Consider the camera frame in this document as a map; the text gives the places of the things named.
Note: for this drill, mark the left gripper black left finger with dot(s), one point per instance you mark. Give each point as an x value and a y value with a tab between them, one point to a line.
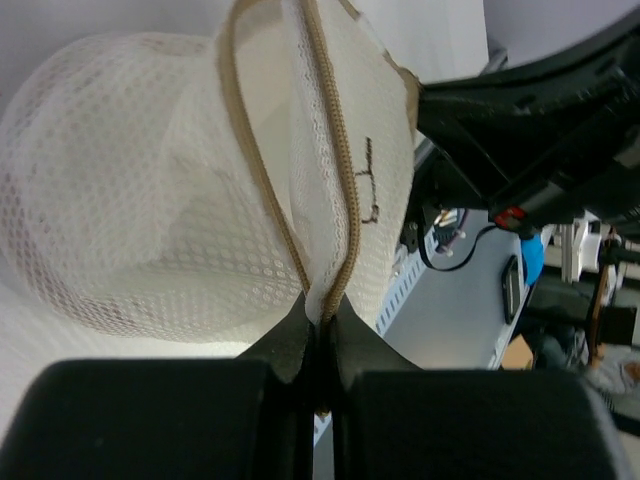
244	418

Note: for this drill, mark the black phone on desk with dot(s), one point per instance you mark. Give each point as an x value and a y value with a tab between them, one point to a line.
511	289

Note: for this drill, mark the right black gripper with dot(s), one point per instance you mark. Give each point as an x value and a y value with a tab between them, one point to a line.
550	138

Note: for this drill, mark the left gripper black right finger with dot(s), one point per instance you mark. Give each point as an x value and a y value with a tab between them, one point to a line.
394	420

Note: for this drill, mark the blue object behind gripper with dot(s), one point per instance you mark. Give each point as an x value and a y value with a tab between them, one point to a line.
533	254

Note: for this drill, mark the round white mesh laundry bag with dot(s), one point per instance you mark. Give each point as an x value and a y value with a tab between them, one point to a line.
191	188

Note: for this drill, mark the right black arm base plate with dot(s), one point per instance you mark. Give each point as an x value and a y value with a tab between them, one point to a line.
434	188

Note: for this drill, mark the white slotted cable duct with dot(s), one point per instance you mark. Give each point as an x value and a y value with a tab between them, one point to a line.
406	272

